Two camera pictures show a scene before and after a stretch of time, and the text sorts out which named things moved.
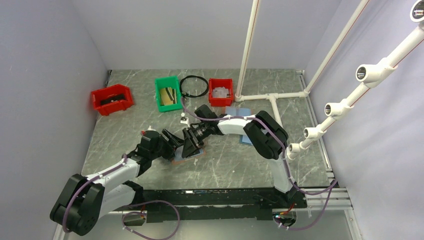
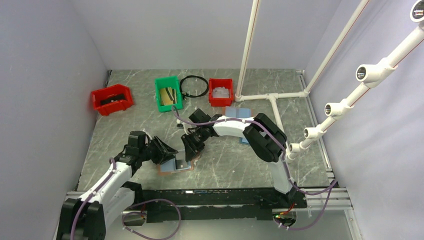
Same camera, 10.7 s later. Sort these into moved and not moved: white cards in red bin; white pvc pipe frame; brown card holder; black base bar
Moved: brown card holder
Not moved: black base bar; white cards in red bin; white pvc pipe frame
